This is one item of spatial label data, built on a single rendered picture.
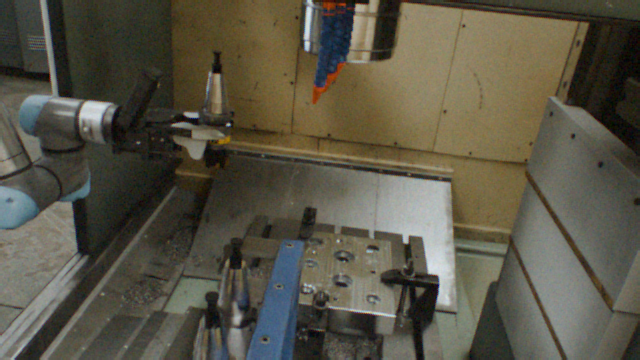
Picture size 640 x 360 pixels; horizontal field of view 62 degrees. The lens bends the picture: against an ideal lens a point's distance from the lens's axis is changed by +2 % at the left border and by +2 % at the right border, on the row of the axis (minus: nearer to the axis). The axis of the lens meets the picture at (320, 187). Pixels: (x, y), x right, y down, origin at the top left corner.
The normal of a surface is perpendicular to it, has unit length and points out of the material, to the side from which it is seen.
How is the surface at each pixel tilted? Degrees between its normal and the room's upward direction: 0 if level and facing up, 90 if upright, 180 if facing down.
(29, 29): 90
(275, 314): 0
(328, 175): 24
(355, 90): 90
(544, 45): 90
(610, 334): 90
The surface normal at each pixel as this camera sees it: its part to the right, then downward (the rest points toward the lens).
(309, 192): 0.05, -0.63
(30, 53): 0.14, 0.47
